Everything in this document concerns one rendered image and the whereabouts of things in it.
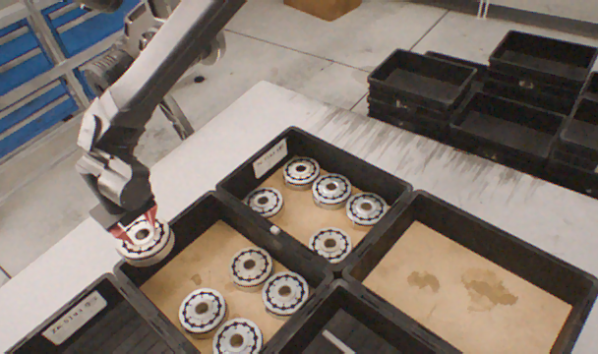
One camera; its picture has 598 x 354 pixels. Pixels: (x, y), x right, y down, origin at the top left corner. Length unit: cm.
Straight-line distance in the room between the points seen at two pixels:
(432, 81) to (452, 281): 132
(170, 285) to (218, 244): 15
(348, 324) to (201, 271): 37
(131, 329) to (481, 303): 76
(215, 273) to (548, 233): 88
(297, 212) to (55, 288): 72
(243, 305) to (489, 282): 54
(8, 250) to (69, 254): 128
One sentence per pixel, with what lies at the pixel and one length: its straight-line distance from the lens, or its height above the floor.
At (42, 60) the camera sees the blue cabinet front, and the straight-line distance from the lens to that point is 264.
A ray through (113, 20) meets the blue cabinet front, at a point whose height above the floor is 67.
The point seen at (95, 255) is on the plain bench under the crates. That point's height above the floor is 70.
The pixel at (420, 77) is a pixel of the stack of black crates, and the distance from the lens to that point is 217.
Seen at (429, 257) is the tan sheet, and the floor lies 83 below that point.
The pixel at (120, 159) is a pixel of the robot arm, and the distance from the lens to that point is 68.
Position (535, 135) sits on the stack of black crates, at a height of 38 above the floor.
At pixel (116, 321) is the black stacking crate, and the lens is 107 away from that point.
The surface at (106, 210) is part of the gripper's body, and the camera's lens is 80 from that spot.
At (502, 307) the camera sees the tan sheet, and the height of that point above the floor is 83.
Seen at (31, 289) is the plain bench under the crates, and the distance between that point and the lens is 142.
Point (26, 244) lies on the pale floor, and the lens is 265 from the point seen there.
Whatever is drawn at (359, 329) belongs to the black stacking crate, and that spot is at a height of 83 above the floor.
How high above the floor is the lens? 168
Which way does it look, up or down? 47 degrees down
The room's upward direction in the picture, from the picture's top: 9 degrees counter-clockwise
